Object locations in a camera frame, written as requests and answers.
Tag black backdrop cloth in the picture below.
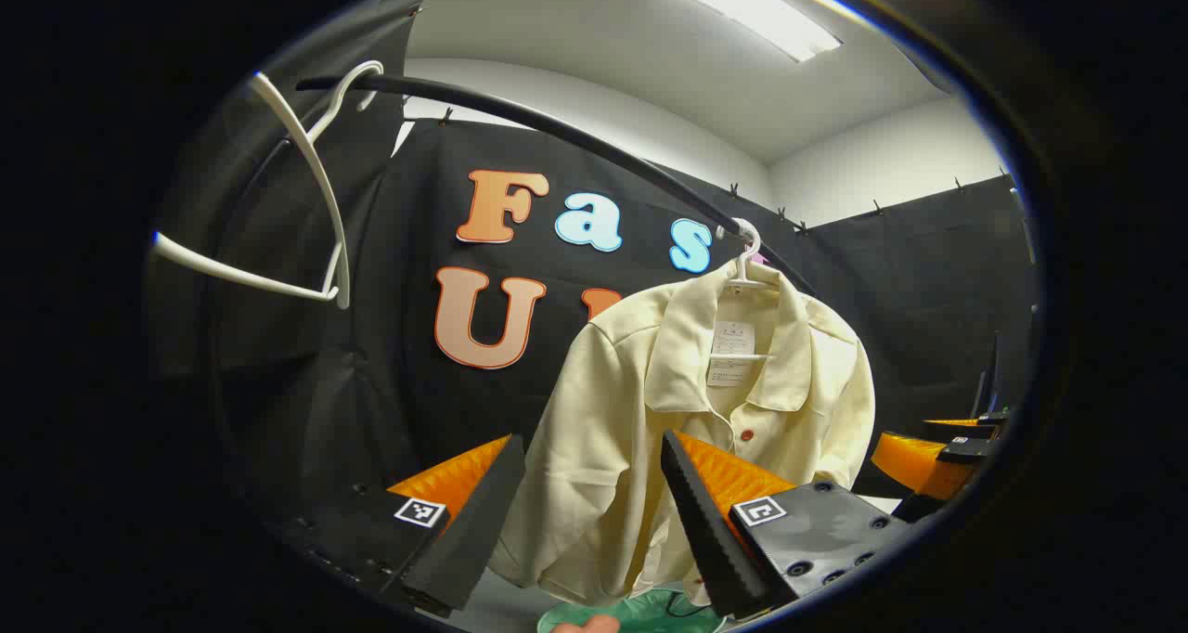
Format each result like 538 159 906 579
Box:
148 0 1036 560

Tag green laundry hamper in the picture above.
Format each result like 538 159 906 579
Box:
536 588 730 633

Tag black clothes rail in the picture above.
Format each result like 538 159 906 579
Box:
297 74 820 297

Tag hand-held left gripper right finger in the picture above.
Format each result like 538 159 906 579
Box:
659 431 915 620

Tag ceiling light panel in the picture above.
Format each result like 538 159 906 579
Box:
636 0 844 63

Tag white plastic hanger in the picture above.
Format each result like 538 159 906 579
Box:
151 60 384 311

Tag white hanger with crossbar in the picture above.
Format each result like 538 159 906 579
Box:
713 217 781 365

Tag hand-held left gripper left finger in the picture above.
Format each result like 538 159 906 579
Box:
278 433 527 615

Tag cream button-up shirt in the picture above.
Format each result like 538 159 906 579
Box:
487 262 876 606

